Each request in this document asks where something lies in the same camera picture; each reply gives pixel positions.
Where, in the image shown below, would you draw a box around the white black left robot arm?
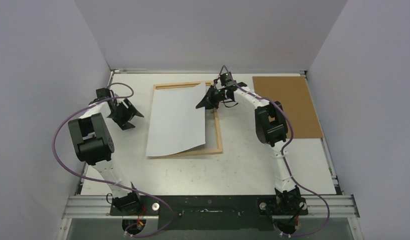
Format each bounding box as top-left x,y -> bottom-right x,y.
68,88 -> 143,216

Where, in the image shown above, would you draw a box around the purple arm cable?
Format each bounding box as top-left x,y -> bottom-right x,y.
51,82 -> 175,239
219,64 -> 331,239

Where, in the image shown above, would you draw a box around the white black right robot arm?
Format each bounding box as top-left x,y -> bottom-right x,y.
196,72 -> 308,217

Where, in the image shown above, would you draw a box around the brown frame backing board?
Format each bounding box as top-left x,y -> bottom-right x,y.
252,76 -> 324,139

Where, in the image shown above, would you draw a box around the light wooden picture frame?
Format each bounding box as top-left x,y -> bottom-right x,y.
148,81 -> 223,159

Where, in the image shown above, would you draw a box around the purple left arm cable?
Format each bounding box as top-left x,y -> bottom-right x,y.
51,82 -> 175,239

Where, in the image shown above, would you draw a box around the colour printed photo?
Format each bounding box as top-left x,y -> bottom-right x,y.
146,83 -> 206,157

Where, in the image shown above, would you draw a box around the aluminium front extrusion rail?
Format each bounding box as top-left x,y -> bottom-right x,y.
60,194 -> 361,221

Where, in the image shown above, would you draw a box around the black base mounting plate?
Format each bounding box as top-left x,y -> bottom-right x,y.
109,195 -> 309,233

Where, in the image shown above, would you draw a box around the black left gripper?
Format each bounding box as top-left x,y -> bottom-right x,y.
107,99 -> 143,130

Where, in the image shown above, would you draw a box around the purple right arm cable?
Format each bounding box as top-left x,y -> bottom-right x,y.
219,64 -> 331,239

